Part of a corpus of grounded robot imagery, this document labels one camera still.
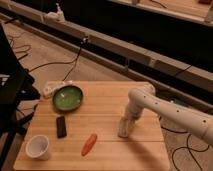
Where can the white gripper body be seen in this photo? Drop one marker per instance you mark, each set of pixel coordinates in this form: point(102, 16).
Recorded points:
point(125, 127)

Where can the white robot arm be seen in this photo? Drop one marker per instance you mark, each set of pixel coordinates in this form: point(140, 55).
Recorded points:
point(195, 122)

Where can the orange carrot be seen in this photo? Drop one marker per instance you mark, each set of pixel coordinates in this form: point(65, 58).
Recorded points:
point(88, 145)

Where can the green bowl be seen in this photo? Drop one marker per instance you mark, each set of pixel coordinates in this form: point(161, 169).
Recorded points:
point(67, 98)

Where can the black rectangular block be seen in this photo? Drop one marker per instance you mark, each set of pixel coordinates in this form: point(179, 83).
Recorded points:
point(61, 127)

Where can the white power strip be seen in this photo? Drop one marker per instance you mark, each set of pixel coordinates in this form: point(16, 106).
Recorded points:
point(51, 87)

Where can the white paper cup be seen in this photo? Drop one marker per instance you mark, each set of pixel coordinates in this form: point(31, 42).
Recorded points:
point(38, 147)

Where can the black chair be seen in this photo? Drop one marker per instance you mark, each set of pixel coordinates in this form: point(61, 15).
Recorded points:
point(18, 87)

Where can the white object on ledge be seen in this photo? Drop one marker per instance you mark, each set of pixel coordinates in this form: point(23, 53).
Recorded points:
point(57, 16)

